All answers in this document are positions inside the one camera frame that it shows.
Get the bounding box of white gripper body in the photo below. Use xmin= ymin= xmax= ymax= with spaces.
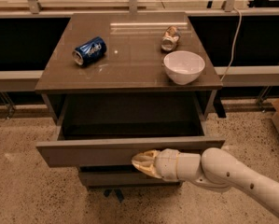
xmin=154 ymin=149 xmax=179 ymax=181

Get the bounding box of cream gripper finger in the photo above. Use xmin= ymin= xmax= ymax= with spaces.
xmin=135 ymin=165 xmax=161 ymax=179
xmin=132 ymin=150 xmax=160 ymax=167

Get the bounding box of grey top drawer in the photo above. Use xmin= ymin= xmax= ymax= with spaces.
xmin=36 ymin=92 xmax=224 ymax=167

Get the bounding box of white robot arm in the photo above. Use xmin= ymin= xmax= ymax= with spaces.
xmin=132 ymin=147 xmax=279 ymax=218

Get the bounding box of grey drawer cabinet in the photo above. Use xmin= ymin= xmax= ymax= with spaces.
xmin=35 ymin=12 xmax=222 ymax=189

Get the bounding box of white bowl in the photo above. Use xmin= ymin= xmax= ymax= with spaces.
xmin=163 ymin=50 xmax=205 ymax=85

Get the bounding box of blue pepsi can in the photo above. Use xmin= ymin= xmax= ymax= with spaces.
xmin=72 ymin=36 xmax=107 ymax=66

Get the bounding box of crushed silver can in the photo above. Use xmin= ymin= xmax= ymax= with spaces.
xmin=160 ymin=26 xmax=180 ymax=51

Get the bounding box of white cable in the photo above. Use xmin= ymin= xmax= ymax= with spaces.
xmin=219 ymin=7 xmax=243 ymax=82

